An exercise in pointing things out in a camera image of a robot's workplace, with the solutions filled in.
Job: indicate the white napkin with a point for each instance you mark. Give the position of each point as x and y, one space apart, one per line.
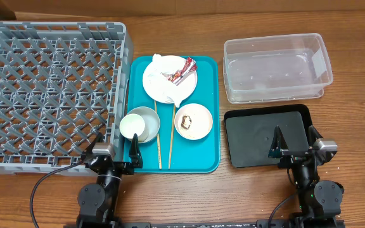
155 83

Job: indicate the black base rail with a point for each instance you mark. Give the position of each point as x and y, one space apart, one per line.
258 224

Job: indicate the grey dishwasher rack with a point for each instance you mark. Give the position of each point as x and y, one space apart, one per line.
61 84

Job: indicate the small white bowl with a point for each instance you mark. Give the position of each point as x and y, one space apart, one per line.
201 125

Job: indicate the clear plastic bin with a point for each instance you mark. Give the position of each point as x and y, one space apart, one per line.
276 68

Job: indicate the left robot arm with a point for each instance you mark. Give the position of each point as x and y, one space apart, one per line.
98 200

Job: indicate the right wooden chopstick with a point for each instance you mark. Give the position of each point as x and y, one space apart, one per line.
171 136

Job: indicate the left wooden chopstick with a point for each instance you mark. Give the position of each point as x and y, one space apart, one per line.
158 142

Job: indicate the black tray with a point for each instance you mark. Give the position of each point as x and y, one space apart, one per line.
250 132

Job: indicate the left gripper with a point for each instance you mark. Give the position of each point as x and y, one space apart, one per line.
135 157

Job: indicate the grey bowl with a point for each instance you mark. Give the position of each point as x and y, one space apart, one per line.
152 121

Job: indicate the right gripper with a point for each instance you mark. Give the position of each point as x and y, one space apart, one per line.
296 154

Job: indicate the teal plastic tray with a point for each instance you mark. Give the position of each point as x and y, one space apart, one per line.
198 156

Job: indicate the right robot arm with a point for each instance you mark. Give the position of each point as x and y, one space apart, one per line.
319 200

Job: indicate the red snack wrapper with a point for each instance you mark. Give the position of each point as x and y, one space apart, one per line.
180 75

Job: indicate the large white plate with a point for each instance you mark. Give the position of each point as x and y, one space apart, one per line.
189 84

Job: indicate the wooden chopstick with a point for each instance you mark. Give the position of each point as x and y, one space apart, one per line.
171 136
158 142

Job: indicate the brown food scrap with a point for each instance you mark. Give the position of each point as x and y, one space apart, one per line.
186 122

